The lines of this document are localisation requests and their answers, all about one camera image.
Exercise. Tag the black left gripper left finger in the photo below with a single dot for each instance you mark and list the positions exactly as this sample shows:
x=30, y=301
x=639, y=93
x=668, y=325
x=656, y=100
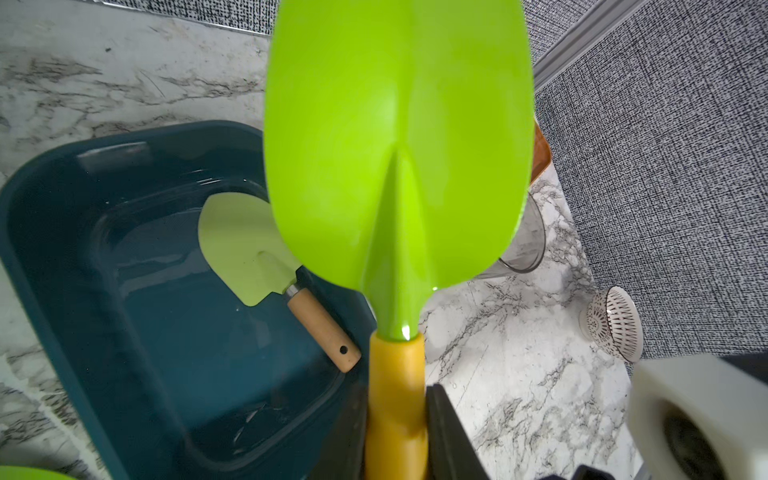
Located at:
x=342, y=456

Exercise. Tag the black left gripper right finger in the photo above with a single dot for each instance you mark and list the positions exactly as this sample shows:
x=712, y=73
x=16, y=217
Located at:
x=450, y=452

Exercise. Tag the pale green trowel wooden handle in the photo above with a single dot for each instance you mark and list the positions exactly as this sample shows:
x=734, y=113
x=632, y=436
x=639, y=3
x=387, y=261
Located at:
x=241, y=243

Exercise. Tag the green trowel yellow handle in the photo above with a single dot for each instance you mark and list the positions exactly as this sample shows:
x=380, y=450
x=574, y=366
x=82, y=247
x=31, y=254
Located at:
x=398, y=148

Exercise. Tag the teal plastic storage box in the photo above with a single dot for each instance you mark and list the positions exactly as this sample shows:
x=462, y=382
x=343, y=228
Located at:
x=171, y=374

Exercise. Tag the white lattice basket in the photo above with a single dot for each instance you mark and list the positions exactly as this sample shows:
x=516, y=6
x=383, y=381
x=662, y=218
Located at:
x=611, y=320

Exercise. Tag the grey transparent plastic cup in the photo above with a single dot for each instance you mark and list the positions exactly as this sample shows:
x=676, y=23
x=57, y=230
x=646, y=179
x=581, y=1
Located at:
x=526, y=251

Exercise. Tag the brown wooden cutting board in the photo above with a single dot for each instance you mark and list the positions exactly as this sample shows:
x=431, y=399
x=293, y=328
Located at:
x=542, y=156

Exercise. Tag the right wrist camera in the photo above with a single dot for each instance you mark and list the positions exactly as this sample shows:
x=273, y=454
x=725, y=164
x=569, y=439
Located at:
x=701, y=416

